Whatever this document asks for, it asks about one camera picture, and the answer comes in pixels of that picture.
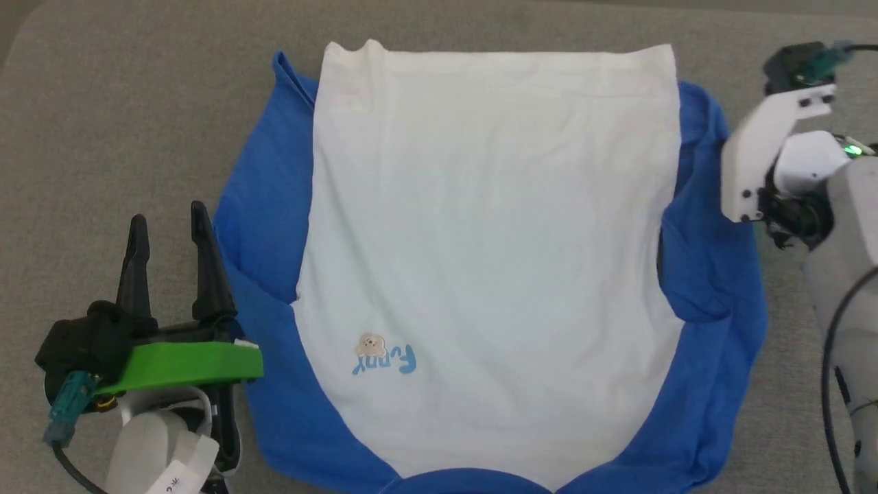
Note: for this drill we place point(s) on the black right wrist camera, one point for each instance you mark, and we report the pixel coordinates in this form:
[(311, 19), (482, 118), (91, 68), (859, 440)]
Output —
[(789, 65)]

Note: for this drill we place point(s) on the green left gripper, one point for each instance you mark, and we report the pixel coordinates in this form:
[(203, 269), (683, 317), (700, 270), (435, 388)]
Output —
[(185, 363)]

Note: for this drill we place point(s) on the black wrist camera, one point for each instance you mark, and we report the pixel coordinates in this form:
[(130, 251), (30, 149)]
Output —
[(789, 65), (82, 337)]

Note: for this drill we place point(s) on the white paper label tag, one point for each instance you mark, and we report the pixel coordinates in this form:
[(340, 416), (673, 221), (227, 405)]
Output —
[(185, 466)]

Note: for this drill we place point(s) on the blue and white T-shirt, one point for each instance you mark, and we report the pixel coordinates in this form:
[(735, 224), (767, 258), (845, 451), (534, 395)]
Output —
[(494, 240)]

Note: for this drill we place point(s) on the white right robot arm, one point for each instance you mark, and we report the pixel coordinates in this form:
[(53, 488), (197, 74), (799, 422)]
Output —
[(847, 226)]

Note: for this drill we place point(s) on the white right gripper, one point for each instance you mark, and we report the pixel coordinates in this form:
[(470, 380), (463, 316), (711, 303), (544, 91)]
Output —
[(751, 154)]

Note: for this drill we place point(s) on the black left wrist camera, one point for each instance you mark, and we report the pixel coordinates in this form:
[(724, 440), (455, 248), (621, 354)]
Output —
[(82, 337)]

